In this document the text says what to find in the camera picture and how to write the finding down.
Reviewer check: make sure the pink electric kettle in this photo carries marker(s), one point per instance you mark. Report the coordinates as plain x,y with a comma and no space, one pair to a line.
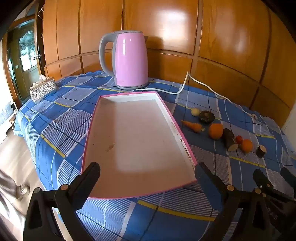
130,60

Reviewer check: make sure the large orange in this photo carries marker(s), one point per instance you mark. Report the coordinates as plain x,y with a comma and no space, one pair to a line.
215,131

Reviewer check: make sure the wooden glass door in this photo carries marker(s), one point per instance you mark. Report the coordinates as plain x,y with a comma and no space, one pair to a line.
25,53

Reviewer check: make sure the person's grey trouser leg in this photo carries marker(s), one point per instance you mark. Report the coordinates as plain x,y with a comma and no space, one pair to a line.
9,197

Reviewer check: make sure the small yellowish round fruit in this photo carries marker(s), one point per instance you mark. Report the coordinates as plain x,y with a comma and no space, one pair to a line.
195,112

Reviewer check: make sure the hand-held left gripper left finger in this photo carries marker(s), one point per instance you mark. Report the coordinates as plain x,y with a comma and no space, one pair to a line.
91,176

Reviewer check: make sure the small red tomato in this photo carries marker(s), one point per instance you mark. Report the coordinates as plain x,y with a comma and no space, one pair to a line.
239,139

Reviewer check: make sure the pink-rimmed white tray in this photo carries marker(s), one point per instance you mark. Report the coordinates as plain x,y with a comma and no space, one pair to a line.
138,139

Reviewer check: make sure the orange carrot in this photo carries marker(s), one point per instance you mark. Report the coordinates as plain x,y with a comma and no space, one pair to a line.
195,126

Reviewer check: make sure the glass jar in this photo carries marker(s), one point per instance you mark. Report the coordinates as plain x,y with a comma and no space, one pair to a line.
22,191

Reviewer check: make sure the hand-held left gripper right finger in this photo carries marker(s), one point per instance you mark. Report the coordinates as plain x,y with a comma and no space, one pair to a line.
203,176

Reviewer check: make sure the dark log piece cream end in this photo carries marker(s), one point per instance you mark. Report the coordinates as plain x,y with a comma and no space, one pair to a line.
230,139

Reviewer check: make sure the silver patterned tissue box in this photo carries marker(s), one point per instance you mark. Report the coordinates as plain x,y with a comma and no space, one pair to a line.
42,90

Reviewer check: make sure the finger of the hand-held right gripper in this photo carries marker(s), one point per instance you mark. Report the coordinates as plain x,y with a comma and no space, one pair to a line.
288,175
262,179

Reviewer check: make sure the short dark cylinder piece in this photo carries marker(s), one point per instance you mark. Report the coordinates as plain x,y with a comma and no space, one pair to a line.
261,151

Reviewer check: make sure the dark round fruit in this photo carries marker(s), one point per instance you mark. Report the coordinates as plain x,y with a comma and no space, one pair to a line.
206,116

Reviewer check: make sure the wooden wardrobe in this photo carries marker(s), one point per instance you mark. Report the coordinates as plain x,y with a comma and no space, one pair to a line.
161,23

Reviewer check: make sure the blue plaid tablecloth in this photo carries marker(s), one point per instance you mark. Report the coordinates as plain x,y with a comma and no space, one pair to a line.
57,129

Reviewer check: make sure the small orange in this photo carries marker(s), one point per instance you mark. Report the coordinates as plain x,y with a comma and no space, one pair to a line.
246,146

